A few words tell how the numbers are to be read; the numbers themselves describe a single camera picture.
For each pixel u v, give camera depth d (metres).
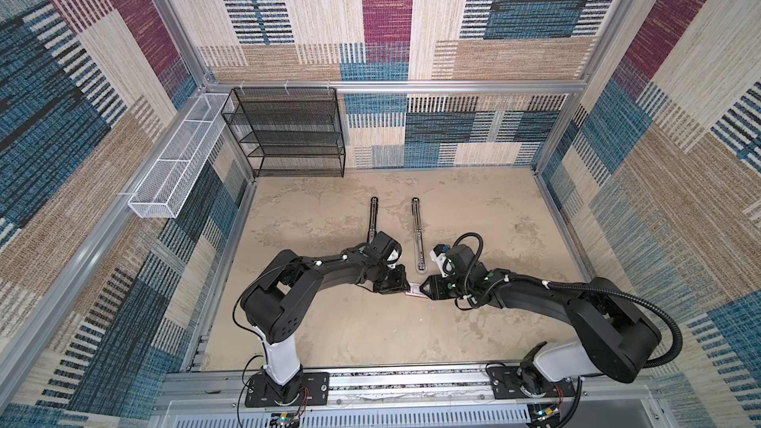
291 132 1.12
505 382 0.73
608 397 0.73
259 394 0.73
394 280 0.81
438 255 0.83
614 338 0.43
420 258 0.94
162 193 0.70
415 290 0.88
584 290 0.48
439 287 0.78
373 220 1.04
